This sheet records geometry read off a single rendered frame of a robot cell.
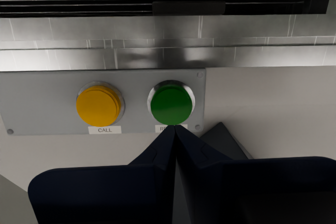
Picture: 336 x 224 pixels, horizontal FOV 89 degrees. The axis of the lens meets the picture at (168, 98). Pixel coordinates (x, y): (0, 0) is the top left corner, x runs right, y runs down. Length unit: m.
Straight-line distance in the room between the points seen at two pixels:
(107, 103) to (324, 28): 0.21
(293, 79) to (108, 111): 0.28
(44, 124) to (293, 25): 0.26
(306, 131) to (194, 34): 0.29
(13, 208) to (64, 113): 1.99
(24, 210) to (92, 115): 1.99
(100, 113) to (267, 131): 0.28
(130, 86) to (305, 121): 0.31
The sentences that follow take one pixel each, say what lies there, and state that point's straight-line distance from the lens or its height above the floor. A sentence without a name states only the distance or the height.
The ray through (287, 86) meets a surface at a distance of 0.34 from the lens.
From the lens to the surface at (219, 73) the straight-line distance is 0.28.
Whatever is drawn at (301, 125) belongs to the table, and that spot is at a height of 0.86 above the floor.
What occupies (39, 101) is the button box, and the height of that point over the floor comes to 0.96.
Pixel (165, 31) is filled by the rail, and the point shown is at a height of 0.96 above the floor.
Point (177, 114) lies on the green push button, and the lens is 0.16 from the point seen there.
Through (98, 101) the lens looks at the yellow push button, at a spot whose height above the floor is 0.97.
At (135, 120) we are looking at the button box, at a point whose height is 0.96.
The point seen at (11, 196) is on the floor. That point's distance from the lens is 2.09.
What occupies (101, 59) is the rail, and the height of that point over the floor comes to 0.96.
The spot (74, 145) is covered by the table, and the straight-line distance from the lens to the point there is 0.35.
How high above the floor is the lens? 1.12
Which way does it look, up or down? 72 degrees down
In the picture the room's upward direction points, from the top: 176 degrees clockwise
